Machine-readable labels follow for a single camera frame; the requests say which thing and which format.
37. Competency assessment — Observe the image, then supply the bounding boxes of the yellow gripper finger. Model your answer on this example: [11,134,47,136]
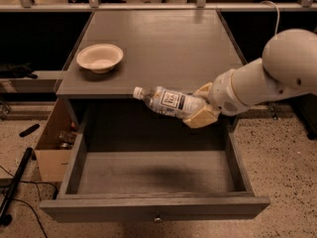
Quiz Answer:
[182,104,220,129]
[193,82,212,100]

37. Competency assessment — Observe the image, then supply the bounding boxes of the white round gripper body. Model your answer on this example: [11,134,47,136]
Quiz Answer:
[208,69,250,116]

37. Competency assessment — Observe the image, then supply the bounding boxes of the clear plastic water bottle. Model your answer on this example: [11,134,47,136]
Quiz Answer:
[133,86,206,119]

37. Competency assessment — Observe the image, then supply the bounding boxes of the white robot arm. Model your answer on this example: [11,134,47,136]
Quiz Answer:
[182,29,317,129]

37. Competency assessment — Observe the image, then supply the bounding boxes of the grey open drawer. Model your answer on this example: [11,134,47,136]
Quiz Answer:
[40,105,270,222]

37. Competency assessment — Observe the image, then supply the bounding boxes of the grey wooden cabinet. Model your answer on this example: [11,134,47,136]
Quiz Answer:
[53,9,258,134]

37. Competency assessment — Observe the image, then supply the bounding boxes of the white paper bowl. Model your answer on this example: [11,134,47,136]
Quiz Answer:
[76,44,124,73]

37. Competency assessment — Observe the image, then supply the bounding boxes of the cans inside cardboard box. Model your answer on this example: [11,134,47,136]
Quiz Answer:
[58,122,77,150]

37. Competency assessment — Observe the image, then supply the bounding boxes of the brown cardboard box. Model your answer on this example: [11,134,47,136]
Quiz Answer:
[35,99,73,182]

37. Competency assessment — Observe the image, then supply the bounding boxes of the small black floor object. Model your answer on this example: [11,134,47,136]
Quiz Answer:
[19,124,40,138]

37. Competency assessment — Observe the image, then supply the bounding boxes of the black bag on ledge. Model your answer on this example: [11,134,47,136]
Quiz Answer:
[0,62,38,79]

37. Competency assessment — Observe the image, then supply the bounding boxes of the black pole on floor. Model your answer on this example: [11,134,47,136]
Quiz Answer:
[0,148,33,226]

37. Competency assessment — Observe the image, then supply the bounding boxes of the white hanging cable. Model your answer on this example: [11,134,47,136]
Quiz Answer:
[261,0,281,37]

